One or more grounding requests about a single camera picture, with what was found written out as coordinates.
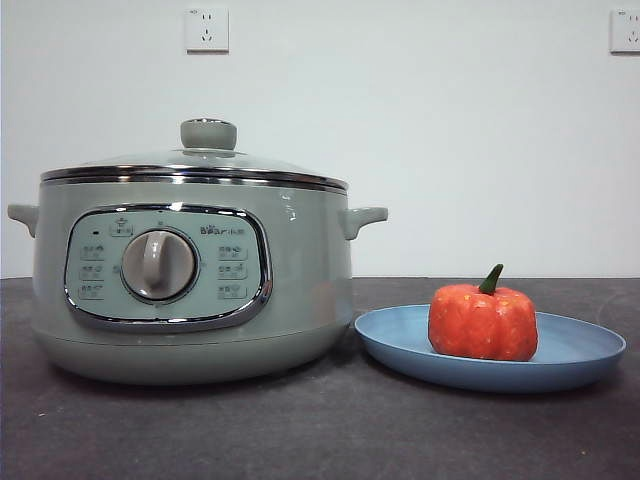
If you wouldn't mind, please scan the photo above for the glass lid with green knob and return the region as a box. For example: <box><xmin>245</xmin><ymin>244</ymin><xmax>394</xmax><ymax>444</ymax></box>
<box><xmin>40</xmin><ymin>117</ymin><xmax>349</xmax><ymax>192</ymax></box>

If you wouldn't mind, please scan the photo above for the orange toy pumpkin green stem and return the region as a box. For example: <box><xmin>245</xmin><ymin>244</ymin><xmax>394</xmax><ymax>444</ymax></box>
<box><xmin>427</xmin><ymin>262</ymin><xmax>540</xmax><ymax>362</ymax></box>

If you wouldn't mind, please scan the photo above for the pale green electric steamer pot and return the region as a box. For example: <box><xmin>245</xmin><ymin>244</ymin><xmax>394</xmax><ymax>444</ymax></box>
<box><xmin>6</xmin><ymin>177</ymin><xmax>390</xmax><ymax>387</ymax></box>

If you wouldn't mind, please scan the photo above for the blue round plate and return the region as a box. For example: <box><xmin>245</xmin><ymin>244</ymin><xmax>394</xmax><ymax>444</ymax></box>
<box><xmin>353</xmin><ymin>303</ymin><xmax>628</xmax><ymax>394</ymax></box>

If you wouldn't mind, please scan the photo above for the white wall socket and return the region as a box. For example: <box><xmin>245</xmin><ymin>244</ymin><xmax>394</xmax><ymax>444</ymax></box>
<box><xmin>608</xmin><ymin>8</ymin><xmax>640</xmax><ymax>56</ymax></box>
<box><xmin>185</xmin><ymin>5</ymin><xmax>231</xmax><ymax>55</ymax></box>

